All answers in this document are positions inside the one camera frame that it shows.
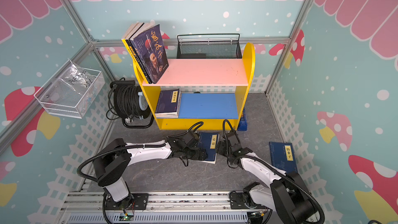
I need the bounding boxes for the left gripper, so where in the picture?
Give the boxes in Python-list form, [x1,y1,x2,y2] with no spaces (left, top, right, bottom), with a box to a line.
[182,147,208,161]

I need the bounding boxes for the dark blue Sunzi label book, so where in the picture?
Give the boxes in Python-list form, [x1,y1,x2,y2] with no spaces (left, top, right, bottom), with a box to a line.
[155,113,178,118]

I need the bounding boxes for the dark blue bagua cover book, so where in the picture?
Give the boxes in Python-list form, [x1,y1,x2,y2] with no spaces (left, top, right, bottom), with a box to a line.
[155,115,178,118]

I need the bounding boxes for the dark blue Mengxi label book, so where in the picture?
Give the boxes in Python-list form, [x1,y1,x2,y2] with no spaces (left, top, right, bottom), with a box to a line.
[155,89,182,114]

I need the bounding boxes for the old man cover book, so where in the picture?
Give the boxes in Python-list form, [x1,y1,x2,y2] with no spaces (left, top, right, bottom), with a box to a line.
[133,23,169,84]

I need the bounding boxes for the black antler cover book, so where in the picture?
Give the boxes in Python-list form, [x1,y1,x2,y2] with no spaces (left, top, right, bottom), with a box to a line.
[123,22,152,83]

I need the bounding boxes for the yellow cartoon cover book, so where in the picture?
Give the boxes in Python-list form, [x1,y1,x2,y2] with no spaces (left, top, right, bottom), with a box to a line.
[121,22,148,83]

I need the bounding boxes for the blue book yellow label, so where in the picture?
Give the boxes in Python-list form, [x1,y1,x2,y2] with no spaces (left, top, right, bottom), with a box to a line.
[198,132,220,164]

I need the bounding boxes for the dark blue thread-bound book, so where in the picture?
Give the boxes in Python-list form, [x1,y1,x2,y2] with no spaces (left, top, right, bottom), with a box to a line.
[156,116,178,119]

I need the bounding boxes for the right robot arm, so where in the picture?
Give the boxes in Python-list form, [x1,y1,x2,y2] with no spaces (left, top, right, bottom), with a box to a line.
[218,119,325,224]

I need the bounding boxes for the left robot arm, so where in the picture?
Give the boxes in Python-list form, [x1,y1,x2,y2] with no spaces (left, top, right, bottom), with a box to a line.
[77,121,207,203]

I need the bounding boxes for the blue crate behind shelf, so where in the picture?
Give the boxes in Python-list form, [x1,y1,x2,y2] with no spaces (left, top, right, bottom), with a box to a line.
[237,110,248,131]

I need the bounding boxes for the yellow bookshelf pink blue shelves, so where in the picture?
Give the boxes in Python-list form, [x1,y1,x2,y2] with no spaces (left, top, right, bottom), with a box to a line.
[133,43,256,130]

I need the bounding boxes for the clear plastic bag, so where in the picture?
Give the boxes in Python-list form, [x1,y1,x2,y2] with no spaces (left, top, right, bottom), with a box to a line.
[59,63,95,102]

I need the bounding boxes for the black cable reel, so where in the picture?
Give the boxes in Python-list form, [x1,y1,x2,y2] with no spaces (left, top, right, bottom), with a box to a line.
[106,77,154,129]

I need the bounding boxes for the black wire mesh basket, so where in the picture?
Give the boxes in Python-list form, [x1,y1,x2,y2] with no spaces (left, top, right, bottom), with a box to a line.
[177,33,242,59]

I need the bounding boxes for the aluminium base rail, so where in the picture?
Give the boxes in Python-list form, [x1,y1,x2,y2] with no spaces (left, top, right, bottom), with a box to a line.
[55,189,321,224]

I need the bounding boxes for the white wire wall basket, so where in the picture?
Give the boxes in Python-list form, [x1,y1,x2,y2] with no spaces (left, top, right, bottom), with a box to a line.
[34,60,105,119]

